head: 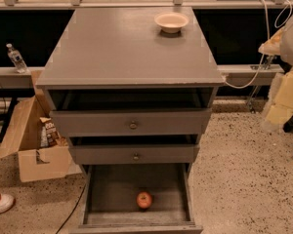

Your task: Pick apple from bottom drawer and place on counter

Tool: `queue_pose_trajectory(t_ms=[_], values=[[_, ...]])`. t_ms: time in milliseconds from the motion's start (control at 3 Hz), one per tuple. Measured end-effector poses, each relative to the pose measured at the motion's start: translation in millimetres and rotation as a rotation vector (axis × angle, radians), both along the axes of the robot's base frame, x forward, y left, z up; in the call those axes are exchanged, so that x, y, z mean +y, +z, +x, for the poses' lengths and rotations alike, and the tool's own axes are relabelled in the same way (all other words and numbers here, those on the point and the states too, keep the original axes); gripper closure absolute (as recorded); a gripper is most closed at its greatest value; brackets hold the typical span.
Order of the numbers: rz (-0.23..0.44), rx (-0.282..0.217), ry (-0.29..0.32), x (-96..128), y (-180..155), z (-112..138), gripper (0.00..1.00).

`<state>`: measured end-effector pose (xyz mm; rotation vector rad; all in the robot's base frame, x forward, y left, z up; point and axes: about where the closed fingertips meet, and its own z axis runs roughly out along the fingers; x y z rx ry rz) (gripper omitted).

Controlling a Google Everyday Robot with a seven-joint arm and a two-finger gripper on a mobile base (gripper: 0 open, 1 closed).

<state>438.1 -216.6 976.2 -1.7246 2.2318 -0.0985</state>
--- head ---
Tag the black table leg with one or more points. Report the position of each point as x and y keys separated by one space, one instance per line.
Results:
x=7 y=119

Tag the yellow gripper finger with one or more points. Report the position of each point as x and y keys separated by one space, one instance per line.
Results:
x=279 y=108

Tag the open cardboard box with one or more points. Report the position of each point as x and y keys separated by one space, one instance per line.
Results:
x=24 y=138

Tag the grey wooden drawer cabinet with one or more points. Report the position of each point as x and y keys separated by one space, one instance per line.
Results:
x=123 y=48

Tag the red apple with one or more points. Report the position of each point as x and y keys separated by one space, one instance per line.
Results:
x=144 y=200

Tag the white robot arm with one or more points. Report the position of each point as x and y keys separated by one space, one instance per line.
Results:
x=281 y=43

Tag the grey drawer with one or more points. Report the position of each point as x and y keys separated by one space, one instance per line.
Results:
x=106 y=150
x=111 y=208
x=131 y=112

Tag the brown snack bag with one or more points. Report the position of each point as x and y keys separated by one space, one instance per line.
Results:
x=49 y=133

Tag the metal pole stand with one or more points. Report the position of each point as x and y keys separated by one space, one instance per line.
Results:
x=265 y=63

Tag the grey middle drawer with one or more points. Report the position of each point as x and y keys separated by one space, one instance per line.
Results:
x=106 y=150

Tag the clear plastic water bottle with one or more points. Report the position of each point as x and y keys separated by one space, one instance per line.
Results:
x=16 y=58

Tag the grey top drawer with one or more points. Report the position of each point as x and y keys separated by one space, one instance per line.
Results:
x=131 y=112

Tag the grey bottom drawer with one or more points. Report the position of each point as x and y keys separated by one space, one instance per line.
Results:
x=111 y=208

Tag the beige bowl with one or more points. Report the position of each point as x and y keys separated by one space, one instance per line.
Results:
x=171 y=22

